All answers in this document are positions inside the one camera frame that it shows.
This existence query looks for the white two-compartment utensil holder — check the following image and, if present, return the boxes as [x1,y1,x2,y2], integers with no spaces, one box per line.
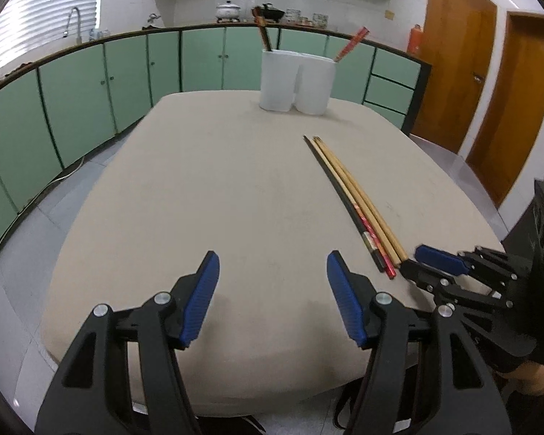
[258,49,337,116]

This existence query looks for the beige tablecloth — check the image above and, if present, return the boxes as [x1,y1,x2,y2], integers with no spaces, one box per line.
[41,91,506,418]

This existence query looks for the plain bamboo chopstick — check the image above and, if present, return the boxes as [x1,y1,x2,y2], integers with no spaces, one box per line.
[318,135,409,264]

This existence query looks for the person's black trouser leg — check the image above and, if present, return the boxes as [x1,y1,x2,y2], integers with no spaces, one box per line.
[199,413,264,435]

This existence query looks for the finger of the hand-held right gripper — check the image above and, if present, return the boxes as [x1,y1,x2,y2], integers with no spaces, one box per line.
[398,259,518,328]
[415,244,533,302]

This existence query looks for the plain wooden door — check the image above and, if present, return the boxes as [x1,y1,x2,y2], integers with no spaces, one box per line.
[465,11,544,209]

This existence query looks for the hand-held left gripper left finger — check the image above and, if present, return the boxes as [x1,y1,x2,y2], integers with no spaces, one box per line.
[35,250,221,435]

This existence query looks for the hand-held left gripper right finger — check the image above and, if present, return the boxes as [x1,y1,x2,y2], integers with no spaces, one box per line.
[326,250,513,435]

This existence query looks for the bundle of chopsticks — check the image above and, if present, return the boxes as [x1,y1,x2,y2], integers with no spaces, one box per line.
[313,136,402,267]

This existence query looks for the white cooking pot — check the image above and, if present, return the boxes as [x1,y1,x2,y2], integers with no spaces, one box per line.
[215,1,242,21]

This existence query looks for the white window blind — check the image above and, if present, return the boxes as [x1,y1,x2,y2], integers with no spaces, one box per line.
[0,0,106,71]

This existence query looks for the black chopstick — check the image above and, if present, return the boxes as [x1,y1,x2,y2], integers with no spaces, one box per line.
[303,135,387,273]

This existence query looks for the red bottle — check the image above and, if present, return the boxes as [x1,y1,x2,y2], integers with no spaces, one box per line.
[408,24,424,54]

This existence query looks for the green cabinet drawer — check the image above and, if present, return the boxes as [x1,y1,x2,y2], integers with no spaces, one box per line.
[372,47,421,87]
[364,102,409,130]
[367,75,415,112]

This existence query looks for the wooden door with handle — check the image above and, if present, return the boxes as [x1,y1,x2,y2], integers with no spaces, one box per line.
[410,0,498,155]

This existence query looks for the red chopstick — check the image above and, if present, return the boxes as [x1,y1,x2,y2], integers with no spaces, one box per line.
[335,28,371,63]
[333,26,367,62]

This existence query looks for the chrome sink faucet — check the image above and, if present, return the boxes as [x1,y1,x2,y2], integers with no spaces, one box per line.
[63,7,83,46]

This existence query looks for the person's right hand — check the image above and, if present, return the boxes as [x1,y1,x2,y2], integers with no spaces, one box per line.
[503,362,544,396]

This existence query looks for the black strap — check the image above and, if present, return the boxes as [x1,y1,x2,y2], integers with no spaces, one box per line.
[333,387,369,432]

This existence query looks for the row of green base cabinets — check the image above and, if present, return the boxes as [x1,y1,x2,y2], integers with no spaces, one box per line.
[0,25,432,273]

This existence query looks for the black wok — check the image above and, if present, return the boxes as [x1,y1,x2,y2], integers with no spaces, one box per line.
[253,4,285,22]

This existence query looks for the red-ended chopstick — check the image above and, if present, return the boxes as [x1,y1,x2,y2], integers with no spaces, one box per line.
[351,199,397,280]

